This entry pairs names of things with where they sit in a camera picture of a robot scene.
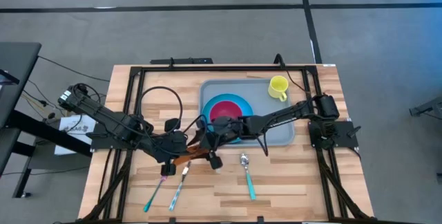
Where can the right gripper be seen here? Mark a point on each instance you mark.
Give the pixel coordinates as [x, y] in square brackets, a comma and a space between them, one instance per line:
[224, 130]

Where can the black aluminium table frame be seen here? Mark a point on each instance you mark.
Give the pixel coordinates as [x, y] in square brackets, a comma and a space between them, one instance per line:
[224, 68]

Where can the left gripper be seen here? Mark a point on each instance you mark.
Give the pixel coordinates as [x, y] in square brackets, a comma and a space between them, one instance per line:
[169, 148]

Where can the grey plastic tray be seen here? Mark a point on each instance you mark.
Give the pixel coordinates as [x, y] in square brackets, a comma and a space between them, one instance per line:
[255, 92]

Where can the black bar device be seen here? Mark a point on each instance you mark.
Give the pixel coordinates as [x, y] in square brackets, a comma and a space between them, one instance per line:
[186, 61]

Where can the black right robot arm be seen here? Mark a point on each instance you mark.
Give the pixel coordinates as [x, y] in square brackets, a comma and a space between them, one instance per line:
[276, 118]

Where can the pink bowl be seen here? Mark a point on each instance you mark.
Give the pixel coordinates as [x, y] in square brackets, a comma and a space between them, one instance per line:
[226, 109]

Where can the dark grey desk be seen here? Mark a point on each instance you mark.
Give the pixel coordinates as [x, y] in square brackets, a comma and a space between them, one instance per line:
[17, 58]

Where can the black table clamp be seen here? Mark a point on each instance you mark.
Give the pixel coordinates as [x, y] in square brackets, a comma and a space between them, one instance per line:
[260, 220]
[172, 221]

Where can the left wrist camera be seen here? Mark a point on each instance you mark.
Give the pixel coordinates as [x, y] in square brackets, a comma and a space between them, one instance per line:
[171, 125]

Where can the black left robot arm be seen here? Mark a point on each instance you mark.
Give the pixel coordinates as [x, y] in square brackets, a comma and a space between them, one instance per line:
[103, 115]

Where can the blue plate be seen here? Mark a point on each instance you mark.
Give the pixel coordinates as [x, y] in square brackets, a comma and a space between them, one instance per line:
[247, 108]

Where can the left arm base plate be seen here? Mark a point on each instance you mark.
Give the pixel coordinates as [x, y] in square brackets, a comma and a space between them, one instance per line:
[103, 142]

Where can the white labelled box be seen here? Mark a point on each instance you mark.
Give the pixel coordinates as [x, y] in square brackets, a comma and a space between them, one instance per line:
[74, 127]

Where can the orange cloth napkin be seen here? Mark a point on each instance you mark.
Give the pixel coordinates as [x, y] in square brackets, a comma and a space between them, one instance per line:
[198, 151]

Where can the yellow mug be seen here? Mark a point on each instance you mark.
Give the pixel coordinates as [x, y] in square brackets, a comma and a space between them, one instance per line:
[278, 85]

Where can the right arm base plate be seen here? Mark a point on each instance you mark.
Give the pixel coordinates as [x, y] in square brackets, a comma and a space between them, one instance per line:
[345, 134]

